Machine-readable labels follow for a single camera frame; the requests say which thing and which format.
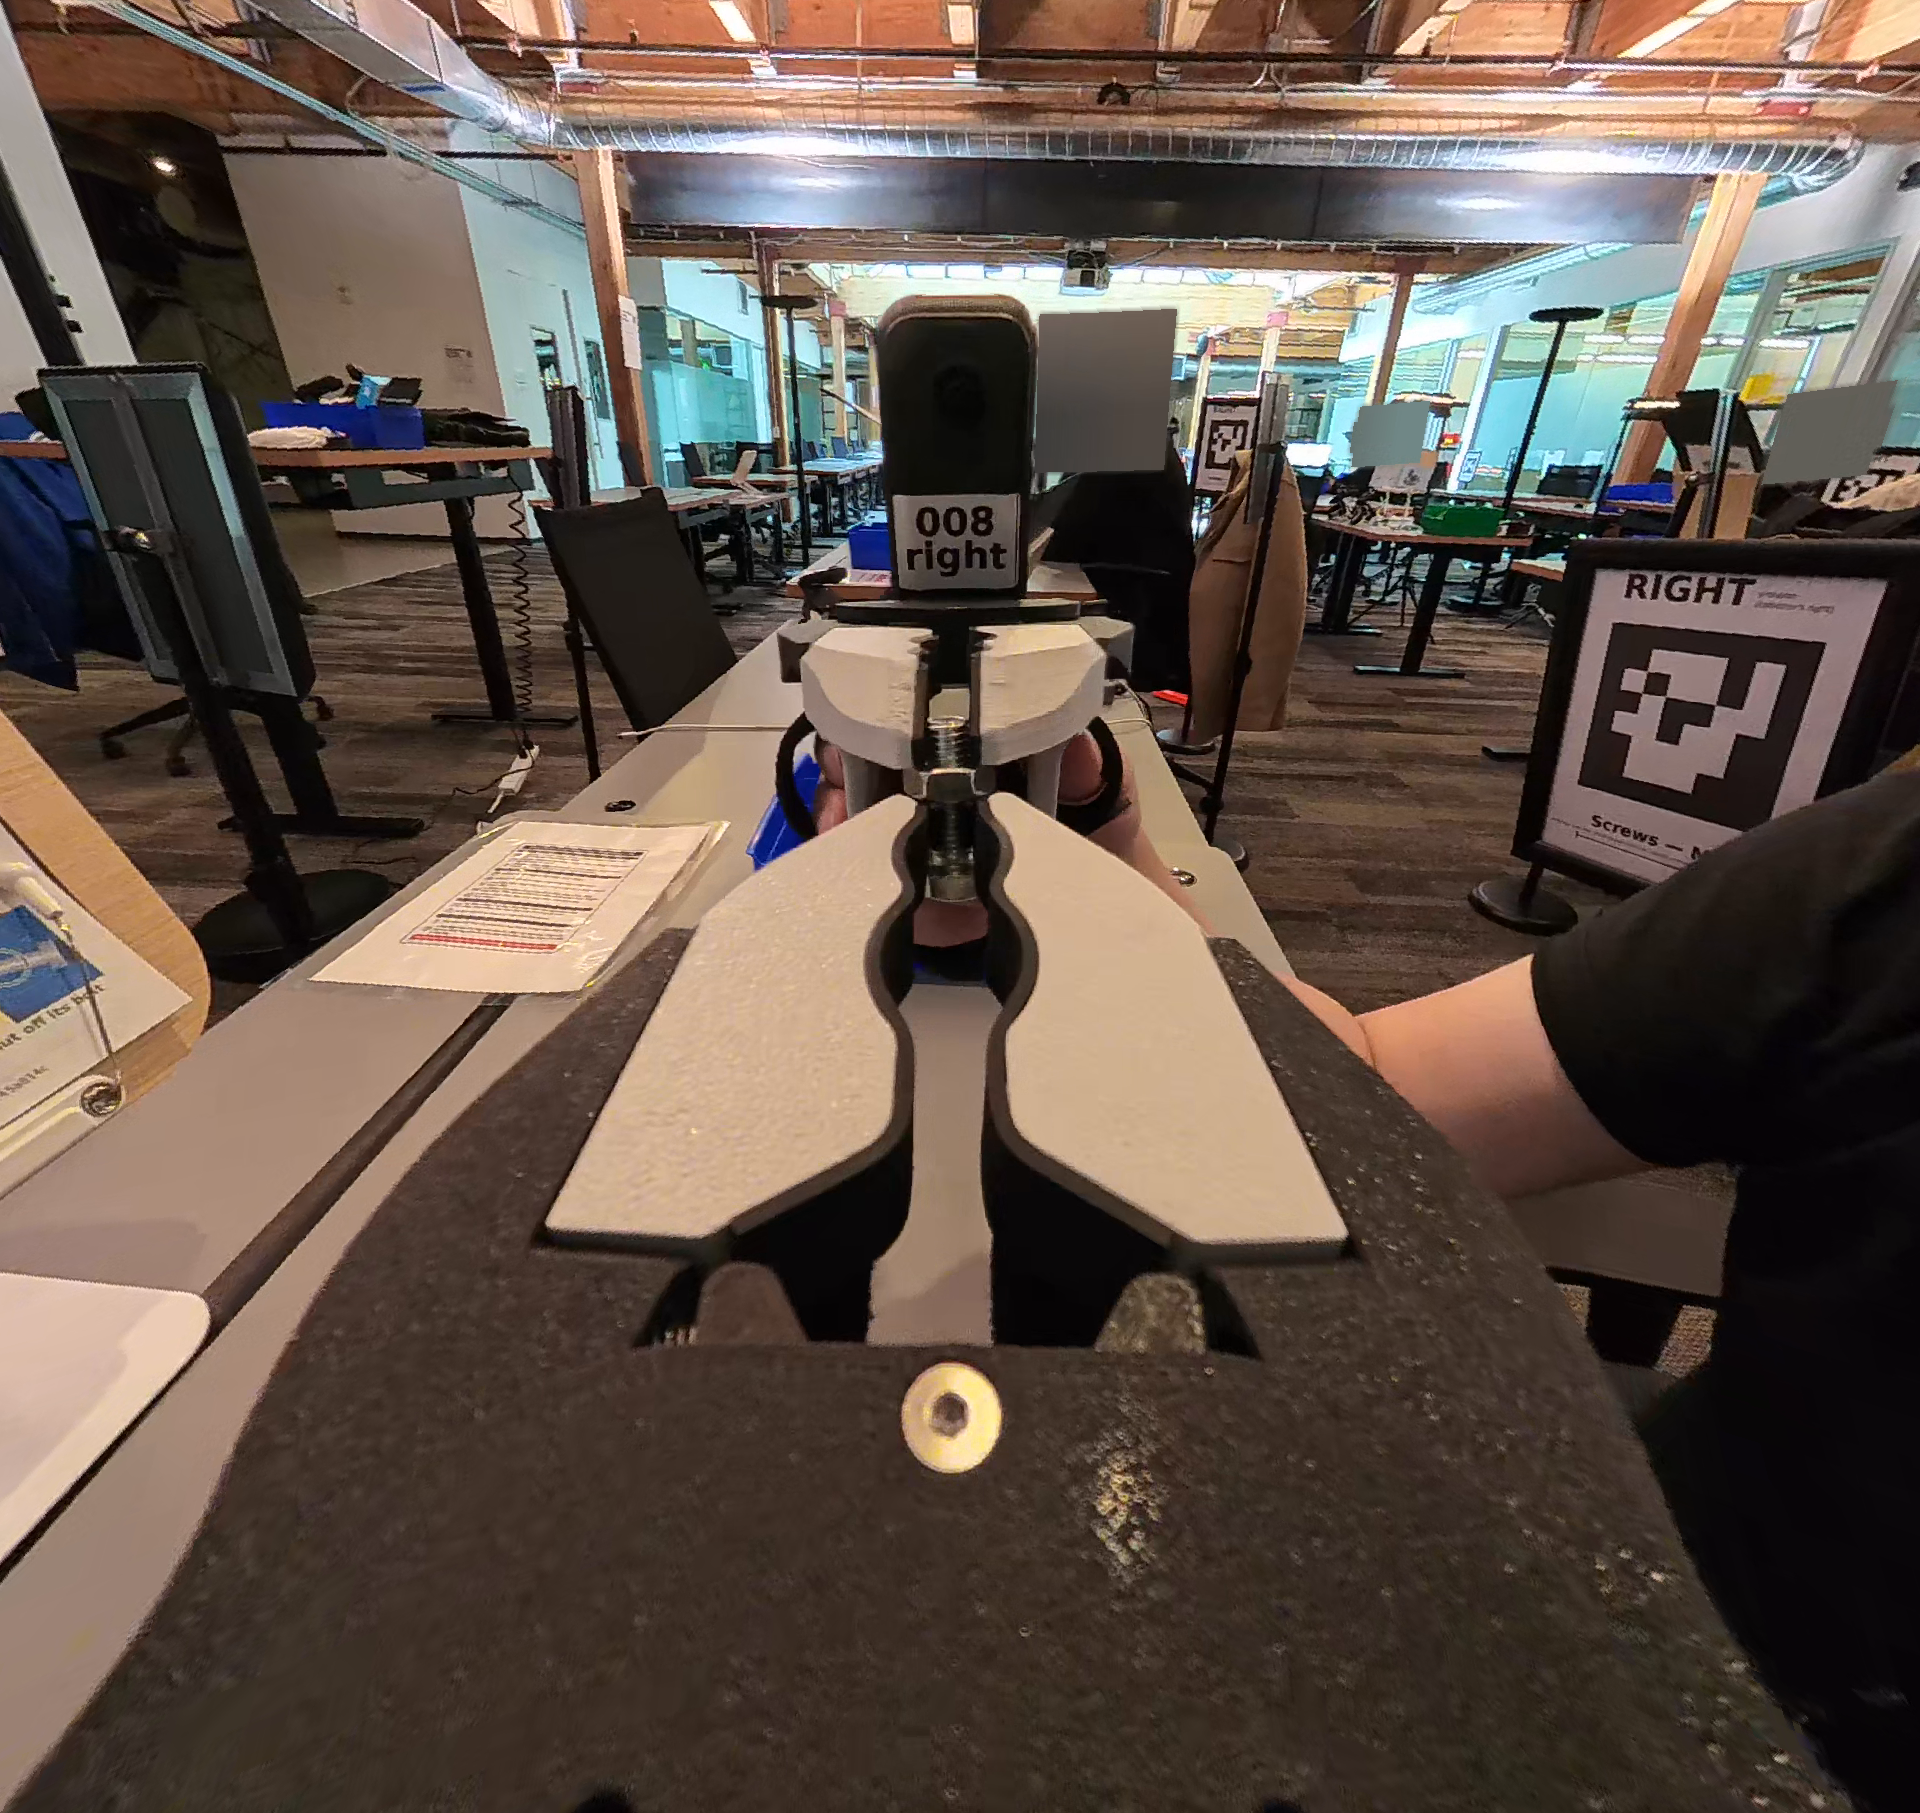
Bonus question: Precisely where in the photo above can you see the person's right forearm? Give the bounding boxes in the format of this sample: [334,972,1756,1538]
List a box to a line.
[1282,949,1667,1197]

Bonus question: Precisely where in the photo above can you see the blue plastic bin with divider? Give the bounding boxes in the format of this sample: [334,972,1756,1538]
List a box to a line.
[745,790,1005,989]

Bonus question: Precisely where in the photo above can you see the wooden backing board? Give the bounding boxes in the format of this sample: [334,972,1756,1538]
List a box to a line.
[0,713,212,1139]

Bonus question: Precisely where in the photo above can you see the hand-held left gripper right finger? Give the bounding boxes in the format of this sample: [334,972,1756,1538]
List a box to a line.
[983,790,1354,1271]

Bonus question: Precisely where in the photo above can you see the person's right hand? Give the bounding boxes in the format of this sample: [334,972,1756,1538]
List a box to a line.
[813,729,1216,949]

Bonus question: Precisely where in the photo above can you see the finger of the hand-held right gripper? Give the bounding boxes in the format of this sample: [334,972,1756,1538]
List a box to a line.
[966,622,1116,800]
[801,635,936,783]

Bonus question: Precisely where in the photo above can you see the wooden support column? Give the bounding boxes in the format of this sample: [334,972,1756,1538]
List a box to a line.
[573,146,656,494]

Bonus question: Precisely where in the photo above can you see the small blue box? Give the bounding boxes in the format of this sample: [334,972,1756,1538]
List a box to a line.
[265,400,427,453]

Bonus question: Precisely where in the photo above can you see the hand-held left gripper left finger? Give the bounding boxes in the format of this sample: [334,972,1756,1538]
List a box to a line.
[539,790,922,1269]

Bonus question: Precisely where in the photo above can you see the black coiled cable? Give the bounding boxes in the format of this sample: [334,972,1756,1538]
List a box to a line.
[498,494,543,756]

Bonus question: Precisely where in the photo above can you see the white stand base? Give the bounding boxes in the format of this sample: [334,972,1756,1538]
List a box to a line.
[0,1271,212,1566]

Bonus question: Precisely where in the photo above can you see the silver hex bolt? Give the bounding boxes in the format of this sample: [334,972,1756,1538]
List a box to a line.
[918,721,993,901]

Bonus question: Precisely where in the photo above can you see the paper sheet in plastic sleeve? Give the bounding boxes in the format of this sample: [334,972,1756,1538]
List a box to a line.
[313,818,729,997]

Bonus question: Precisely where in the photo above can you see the tan coat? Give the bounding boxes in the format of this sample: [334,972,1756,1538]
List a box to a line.
[1189,450,1312,737]

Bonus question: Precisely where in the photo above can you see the grey panel on black stand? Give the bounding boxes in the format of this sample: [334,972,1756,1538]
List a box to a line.
[37,363,427,980]

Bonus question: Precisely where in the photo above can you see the black framed marker sign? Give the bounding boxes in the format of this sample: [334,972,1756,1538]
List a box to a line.
[1472,534,1920,941]

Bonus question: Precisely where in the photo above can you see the blue jacket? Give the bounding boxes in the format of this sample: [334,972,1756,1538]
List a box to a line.
[0,409,145,690]

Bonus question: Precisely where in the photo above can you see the wood top standing desk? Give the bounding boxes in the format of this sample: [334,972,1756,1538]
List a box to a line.
[0,436,581,729]

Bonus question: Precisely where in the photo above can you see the black office chair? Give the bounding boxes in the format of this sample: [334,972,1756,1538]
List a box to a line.
[537,488,741,783]

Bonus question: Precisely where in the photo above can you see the silver ventilation duct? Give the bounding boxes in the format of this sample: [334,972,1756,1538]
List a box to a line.
[87,0,1870,220]

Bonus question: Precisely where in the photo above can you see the small marker sign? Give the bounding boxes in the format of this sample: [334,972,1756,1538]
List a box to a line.
[1194,394,1266,498]

